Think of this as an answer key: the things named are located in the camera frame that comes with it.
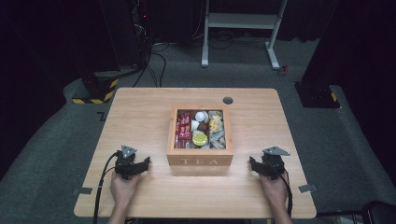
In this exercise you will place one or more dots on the wooden tea box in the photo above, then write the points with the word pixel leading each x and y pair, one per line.
pixel 199 159

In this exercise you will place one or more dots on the person's left hand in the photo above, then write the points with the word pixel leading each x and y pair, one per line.
pixel 123 189

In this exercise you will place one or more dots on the grey table grommet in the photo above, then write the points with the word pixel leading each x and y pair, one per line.
pixel 228 100

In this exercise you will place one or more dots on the dark equipment rack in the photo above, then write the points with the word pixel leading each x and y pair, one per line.
pixel 141 31

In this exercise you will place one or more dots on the yellow print clear packet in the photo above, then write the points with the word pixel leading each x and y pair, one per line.
pixel 215 123

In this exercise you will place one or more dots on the person's right hand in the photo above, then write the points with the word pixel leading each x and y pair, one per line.
pixel 275 191

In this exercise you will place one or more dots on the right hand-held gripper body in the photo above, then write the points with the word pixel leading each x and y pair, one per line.
pixel 274 165

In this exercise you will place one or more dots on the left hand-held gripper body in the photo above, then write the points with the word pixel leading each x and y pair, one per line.
pixel 125 165

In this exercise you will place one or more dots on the stack of red packets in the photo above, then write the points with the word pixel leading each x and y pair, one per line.
pixel 183 129

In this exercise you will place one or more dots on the white metal stand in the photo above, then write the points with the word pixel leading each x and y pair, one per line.
pixel 239 21

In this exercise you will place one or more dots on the black base with yellow tape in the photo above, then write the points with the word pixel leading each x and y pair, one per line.
pixel 316 96

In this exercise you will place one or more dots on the brown coffee capsule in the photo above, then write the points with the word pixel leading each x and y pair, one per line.
pixel 203 126

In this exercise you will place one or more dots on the black yellow striped base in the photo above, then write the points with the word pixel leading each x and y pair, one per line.
pixel 99 90

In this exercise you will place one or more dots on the grey tape piece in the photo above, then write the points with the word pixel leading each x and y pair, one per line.
pixel 82 190
pixel 307 188

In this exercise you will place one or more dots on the pile of silver packets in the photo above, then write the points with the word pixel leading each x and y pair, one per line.
pixel 217 140

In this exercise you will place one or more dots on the green round tea packet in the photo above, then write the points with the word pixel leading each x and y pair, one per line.
pixel 199 138

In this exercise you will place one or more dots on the small red floor object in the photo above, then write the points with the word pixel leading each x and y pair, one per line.
pixel 282 70

